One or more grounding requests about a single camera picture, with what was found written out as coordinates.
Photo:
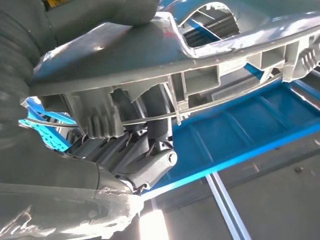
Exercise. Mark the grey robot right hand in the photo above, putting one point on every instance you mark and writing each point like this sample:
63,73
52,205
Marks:
50,192

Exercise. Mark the blue metal shelf rack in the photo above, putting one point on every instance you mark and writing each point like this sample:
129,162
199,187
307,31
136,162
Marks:
237,132

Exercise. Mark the bright ceiling light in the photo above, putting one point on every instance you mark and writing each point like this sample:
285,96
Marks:
153,227

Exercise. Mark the silver ceiling rail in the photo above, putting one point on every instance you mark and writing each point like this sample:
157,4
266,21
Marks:
225,205

